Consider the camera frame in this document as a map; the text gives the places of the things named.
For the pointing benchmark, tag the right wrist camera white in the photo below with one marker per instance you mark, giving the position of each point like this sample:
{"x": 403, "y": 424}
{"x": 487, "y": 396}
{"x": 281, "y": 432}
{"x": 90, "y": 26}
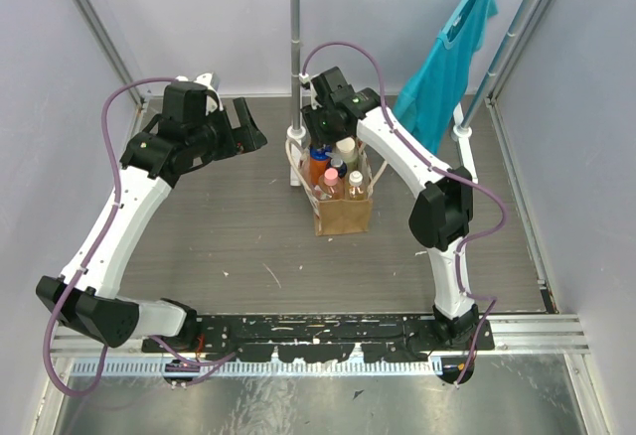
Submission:
{"x": 305, "y": 80}

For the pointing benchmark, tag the pink cap clear bottle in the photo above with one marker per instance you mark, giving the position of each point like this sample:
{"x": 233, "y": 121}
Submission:
{"x": 330, "y": 186}

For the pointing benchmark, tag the aluminium frame rail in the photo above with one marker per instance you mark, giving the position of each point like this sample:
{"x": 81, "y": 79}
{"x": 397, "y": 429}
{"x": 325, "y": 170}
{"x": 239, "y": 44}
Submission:
{"x": 534, "y": 334}

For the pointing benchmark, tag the white metal clothes rack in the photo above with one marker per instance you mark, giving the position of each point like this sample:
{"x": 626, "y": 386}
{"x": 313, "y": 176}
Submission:
{"x": 461, "y": 131}

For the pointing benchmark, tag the blue pump bottle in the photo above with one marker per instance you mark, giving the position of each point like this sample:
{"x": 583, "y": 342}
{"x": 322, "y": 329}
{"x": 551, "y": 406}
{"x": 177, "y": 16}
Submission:
{"x": 339, "y": 165}

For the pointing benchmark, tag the orange bottle blue cap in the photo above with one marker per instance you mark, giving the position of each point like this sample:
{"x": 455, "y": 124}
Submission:
{"x": 319, "y": 159}

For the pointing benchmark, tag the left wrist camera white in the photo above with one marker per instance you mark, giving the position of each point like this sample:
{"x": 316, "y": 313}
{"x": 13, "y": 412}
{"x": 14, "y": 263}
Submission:
{"x": 194, "y": 101}

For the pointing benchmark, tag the brown canvas tote bag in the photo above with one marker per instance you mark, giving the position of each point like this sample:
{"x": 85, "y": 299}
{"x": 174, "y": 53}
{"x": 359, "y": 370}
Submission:
{"x": 331, "y": 217}

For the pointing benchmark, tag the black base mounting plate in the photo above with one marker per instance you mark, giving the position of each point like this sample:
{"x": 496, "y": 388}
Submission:
{"x": 391, "y": 338}

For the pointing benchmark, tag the green bottle cream cap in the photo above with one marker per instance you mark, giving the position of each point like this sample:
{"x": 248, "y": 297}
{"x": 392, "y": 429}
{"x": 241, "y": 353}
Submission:
{"x": 348, "y": 150}

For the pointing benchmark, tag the teal t-shirt on hanger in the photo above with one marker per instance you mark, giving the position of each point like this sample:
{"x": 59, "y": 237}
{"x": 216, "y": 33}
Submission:
{"x": 426, "y": 103}

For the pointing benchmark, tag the amber bottle white cap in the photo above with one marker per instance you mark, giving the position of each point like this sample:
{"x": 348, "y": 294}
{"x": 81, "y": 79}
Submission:
{"x": 356, "y": 190}

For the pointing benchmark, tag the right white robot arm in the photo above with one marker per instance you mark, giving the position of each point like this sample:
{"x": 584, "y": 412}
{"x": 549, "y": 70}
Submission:
{"x": 443, "y": 198}

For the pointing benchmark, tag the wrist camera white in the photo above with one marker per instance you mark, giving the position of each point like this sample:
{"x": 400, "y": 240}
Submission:
{"x": 194, "y": 101}
{"x": 305, "y": 80}

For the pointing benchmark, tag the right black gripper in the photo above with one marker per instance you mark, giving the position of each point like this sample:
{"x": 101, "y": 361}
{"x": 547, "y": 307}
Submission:
{"x": 309, "y": 115}

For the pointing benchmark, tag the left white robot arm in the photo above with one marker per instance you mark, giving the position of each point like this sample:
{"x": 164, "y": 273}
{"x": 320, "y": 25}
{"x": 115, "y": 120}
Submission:
{"x": 85, "y": 296}

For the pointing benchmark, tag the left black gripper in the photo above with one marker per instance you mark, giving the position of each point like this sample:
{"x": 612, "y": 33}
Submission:
{"x": 228, "y": 130}

